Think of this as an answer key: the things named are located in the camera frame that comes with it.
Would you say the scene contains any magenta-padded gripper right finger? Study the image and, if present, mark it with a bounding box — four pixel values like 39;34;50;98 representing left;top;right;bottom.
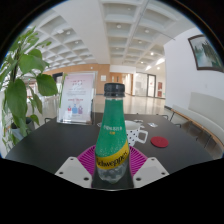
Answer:
128;145;170;189

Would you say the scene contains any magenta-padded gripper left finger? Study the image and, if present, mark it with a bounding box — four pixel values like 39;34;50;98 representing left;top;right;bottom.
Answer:
54;144;101;189

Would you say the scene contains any green drink bottle yellow label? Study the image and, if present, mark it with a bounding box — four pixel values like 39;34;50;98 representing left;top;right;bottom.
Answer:
94;82;131;185

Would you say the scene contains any flat round red coaster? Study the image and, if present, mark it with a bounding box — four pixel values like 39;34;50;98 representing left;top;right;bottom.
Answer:
150;135;170;149

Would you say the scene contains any white polka-dot mug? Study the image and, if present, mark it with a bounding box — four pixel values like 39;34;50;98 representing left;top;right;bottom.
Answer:
96;119;149;148

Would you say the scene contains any group of black chairs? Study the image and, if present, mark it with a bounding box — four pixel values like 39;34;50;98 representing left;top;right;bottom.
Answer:
155;113;184;129

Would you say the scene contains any clear stand with pink poster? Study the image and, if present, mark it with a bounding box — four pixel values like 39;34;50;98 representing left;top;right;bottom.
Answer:
56;71;97;126

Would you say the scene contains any glass double door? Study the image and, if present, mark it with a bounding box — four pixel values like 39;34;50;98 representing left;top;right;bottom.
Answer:
133;72;157;98

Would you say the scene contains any green leafy potted plant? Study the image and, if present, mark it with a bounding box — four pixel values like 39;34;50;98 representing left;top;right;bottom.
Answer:
0;26;59;154

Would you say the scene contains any framed landscape painting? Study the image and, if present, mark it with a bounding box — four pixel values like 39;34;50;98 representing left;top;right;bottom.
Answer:
187;33;224;74

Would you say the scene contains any group of ceiling lights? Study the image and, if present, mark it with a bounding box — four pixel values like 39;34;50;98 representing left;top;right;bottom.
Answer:
63;23;168;68

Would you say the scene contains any long white wall bench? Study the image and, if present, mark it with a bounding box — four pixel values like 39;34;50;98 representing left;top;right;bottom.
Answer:
169;91;224;153

